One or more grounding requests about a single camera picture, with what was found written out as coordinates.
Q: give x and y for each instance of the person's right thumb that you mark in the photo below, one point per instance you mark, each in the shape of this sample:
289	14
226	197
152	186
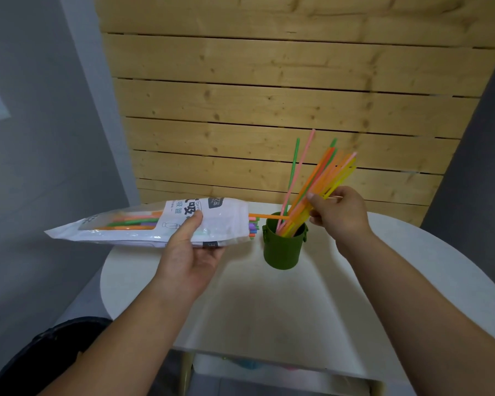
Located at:
316	200

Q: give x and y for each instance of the pink straw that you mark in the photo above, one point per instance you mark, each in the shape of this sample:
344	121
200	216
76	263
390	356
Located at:
300	169

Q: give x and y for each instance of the bundle of straws in bag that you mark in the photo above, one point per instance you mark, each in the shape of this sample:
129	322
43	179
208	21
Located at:
128	221

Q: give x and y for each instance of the person's right forearm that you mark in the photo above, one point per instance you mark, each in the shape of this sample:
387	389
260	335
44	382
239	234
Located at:
420	325

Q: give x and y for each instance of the green straw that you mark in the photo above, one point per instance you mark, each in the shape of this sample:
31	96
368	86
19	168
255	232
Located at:
294	164

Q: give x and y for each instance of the person's left thumb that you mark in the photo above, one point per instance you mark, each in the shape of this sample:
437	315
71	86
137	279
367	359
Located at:
187	230

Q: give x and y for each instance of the black bin bag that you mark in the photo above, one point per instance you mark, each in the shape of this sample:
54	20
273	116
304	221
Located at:
29	362

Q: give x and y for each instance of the wooden slatted panel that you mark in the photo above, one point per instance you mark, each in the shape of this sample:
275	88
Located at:
280	98

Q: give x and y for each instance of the green plastic cup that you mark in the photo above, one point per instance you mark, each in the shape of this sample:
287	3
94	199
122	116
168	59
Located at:
282	251

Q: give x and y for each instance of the person's right hand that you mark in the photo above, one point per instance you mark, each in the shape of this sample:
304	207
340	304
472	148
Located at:
346	218

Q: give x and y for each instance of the white plastic straw bag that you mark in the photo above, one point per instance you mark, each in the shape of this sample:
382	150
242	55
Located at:
140	233

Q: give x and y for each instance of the wooden table leg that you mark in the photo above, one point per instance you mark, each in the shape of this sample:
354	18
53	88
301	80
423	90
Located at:
185	375

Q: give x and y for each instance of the bunch of orange yellow straws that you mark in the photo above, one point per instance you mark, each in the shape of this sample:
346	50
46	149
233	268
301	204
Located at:
318	177

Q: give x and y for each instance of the person's left hand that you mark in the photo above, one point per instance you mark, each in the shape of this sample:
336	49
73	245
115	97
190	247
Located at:
181	263

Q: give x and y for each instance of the person's left forearm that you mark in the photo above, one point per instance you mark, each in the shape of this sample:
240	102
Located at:
123	342

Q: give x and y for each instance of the bent orange straw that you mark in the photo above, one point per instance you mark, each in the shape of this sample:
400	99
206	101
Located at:
268	216

